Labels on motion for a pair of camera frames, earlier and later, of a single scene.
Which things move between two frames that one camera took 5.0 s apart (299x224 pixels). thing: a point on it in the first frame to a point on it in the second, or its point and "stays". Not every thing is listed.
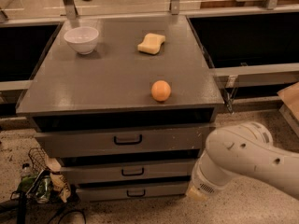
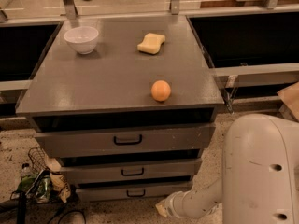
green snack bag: [39, 186] stays
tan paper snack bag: [58, 181] stays
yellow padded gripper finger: [194, 194] to [162, 209]
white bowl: [82, 38] stays
